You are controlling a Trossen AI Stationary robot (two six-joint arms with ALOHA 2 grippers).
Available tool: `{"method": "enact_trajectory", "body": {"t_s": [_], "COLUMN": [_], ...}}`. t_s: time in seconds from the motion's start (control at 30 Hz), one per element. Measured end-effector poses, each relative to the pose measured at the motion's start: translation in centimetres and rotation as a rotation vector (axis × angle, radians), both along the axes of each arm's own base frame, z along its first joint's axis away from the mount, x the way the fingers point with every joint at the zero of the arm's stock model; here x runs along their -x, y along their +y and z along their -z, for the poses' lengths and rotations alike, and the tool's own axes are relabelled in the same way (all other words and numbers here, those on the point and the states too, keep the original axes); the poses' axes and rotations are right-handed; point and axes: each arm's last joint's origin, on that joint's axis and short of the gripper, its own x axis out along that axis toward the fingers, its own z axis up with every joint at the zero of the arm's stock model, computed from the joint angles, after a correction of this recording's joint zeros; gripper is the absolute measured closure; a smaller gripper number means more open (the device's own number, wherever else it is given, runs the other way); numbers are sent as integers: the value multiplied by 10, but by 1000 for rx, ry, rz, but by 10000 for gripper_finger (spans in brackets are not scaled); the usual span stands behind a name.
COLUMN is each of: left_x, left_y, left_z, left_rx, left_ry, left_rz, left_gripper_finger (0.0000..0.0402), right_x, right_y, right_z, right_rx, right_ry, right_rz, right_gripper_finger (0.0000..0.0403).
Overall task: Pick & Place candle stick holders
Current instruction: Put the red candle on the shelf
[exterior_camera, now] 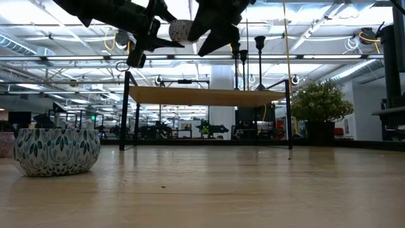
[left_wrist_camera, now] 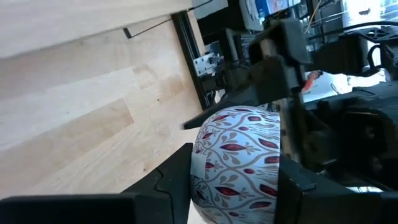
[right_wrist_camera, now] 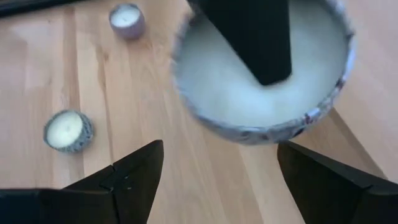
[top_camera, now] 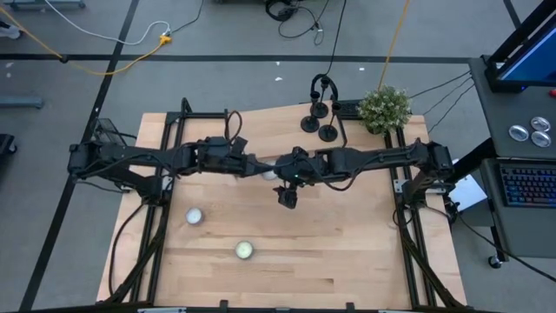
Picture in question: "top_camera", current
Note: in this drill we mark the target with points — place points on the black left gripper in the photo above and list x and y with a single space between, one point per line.
217 158

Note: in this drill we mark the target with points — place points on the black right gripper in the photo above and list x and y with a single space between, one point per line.
310 165

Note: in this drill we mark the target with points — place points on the blue speckled white candle tin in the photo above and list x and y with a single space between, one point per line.
269 175

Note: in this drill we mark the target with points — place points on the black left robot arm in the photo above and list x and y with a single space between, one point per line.
130 156

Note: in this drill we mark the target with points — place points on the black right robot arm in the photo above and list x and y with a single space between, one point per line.
382 158

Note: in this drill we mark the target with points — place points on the black power strip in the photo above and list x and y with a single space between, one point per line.
349 108

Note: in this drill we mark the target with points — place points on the potted plant with white flowers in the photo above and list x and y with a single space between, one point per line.
384 108

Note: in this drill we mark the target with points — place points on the white paper sheet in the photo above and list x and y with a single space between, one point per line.
468 193

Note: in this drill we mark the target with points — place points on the dark grey side desk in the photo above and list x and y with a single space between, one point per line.
491 113

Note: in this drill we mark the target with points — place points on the black caster wheel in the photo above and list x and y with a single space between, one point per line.
494 261

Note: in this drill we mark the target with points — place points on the round silver tin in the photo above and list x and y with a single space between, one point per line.
540 138
518 132
540 123

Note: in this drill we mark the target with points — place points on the grey stand foot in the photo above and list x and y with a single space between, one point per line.
21 102
43 3

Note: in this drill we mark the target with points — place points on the backlit black keyboard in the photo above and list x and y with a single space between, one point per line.
527 187

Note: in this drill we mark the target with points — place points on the large black monitor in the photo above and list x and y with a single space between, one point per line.
530 61

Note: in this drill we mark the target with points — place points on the person's shoe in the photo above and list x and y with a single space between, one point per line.
9 29

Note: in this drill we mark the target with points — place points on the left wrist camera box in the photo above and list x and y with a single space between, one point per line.
239 147

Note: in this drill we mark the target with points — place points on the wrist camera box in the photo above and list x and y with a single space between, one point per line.
287 197
239 147

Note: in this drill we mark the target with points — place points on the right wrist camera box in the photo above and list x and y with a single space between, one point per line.
287 197

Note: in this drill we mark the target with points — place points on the black aluminium rig frame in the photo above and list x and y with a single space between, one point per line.
195 115

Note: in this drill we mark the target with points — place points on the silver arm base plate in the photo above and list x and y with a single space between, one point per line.
400 186

